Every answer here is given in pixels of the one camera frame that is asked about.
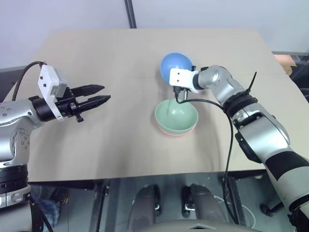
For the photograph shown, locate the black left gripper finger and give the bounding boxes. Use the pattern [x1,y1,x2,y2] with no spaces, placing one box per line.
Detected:
[76,95,112,110]
[71,84,105,98]

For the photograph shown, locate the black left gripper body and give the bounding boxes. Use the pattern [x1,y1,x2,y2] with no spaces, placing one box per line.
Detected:
[56,87,85,123]

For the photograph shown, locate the blue bowl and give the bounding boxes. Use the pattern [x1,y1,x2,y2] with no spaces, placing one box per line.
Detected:
[160,52,196,87]

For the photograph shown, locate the green bowl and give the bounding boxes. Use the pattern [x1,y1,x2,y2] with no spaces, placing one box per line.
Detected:
[154,99,199,132]

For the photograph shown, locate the pink bowl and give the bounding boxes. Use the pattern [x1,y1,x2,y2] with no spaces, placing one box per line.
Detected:
[157,123,196,138]

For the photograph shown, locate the black zip tie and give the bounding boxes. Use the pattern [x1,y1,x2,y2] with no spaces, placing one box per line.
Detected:
[245,71,258,94]

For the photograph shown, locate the black pole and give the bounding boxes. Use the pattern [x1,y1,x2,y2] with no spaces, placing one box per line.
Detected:
[124,0,138,29]

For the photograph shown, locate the brown cardboard box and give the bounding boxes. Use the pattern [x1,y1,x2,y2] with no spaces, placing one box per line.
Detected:
[274,53,309,76]

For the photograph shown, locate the blue jeans leg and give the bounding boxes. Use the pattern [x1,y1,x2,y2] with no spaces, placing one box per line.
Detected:
[31,186,70,228]

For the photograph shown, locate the dark rounded robot leg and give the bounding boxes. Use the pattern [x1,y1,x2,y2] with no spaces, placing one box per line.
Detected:
[181,183,230,232]
[127,184,161,232]

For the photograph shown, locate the grey robot torso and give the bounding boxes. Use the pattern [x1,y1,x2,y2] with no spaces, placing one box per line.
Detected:
[143,218,263,232]

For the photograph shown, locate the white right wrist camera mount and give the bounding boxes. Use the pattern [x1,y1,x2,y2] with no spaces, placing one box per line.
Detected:
[169,68,201,94]

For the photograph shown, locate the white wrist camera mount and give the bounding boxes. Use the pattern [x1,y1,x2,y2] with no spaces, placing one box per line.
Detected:
[169,68,201,94]
[37,63,69,121]

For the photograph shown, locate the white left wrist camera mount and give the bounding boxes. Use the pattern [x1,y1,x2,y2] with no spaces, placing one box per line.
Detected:
[37,63,69,121]

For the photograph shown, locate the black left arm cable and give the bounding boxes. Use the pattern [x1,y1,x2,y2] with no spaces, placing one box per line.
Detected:
[12,61,47,102]

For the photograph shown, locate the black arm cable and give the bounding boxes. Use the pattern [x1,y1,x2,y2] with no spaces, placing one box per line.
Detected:
[12,61,47,102]
[173,86,242,224]

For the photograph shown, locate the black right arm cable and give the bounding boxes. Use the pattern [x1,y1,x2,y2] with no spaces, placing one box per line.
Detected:
[173,86,242,224]

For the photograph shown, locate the black table frame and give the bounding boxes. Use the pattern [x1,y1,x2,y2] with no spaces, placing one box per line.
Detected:
[28,169,268,232]

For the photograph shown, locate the white floor cable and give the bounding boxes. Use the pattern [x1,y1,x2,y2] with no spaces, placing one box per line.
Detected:
[214,195,256,228]

